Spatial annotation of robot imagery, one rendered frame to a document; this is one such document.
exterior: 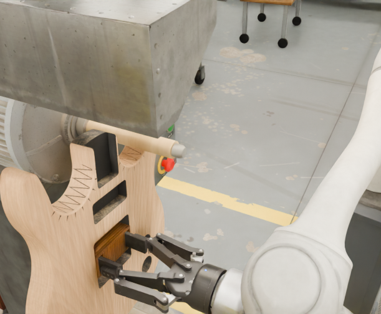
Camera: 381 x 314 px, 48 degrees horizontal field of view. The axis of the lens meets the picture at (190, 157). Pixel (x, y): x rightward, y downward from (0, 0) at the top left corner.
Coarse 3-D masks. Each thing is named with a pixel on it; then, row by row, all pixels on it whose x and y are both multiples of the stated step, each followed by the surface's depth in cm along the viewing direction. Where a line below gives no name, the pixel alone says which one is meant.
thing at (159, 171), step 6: (174, 126) 118; (168, 132) 115; (174, 132) 119; (168, 138) 117; (174, 138) 120; (120, 144) 109; (120, 150) 111; (156, 156) 113; (162, 156) 115; (156, 162) 114; (174, 162) 124; (156, 168) 114; (162, 168) 118; (156, 174) 115; (162, 174) 119; (156, 180) 116
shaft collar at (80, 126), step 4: (80, 120) 80; (84, 120) 80; (88, 120) 80; (76, 124) 80; (80, 124) 80; (84, 124) 79; (76, 128) 80; (80, 128) 80; (84, 128) 80; (80, 132) 80; (84, 132) 80
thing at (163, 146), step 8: (88, 128) 80; (96, 128) 79; (104, 128) 78; (112, 128) 78; (120, 136) 77; (128, 136) 76; (136, 136) 76; (144, 136) 75; (160, 136) 76; (128, 144) 77; (136, 144) 76; (144, 144) 75; (152, 144) 74; (160, 144) 74; (168, 144) 73; (152, 152) 75; (160, 152) 74; (168, 152) 73
